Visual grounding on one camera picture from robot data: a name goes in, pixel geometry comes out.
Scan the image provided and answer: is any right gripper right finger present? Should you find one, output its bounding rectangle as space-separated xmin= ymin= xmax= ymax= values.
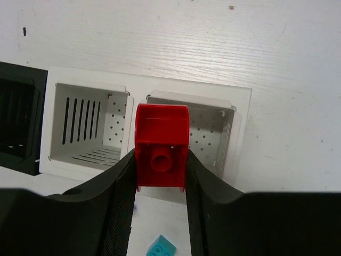
xmin=185 ymin=153 xmax=340 ymax=255

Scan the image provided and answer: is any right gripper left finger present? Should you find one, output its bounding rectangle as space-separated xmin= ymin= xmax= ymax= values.
xmin=1 ymin=151 xmax=136 ymax=255

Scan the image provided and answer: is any cyan lego brick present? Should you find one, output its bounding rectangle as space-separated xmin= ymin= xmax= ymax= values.
xmin=146 ymin=235 xmax=176 ymax=256

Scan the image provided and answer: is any red arched lego piece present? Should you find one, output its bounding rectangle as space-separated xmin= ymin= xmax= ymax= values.
xmin=134 ymin=103 xmax=190 ymax=191

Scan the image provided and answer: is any white double bin container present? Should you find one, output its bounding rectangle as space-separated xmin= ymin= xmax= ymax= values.
xmin=39 ymin=67 xmax=252 ymax=183

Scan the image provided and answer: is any black double bin container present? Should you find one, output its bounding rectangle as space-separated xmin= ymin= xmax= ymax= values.
xmin=1 ymin=62 xmax=47 ymax=176

